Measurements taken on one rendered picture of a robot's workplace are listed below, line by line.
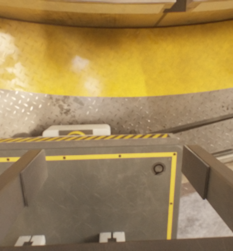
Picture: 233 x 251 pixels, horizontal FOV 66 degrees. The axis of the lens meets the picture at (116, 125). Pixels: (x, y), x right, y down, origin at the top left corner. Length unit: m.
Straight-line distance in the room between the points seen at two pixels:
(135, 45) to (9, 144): 0.59
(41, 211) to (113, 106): 0.49
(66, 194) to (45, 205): 0.08
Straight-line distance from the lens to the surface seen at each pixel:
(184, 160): 0.17
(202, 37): 0.91
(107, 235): 0.68
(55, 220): 0.67
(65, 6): 0.57
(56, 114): 0.85
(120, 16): 0.70
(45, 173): 0.17
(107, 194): 0.59
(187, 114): 0.89
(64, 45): 0.83
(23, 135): 0.81
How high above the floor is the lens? 0.80
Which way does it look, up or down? 75 degrees down
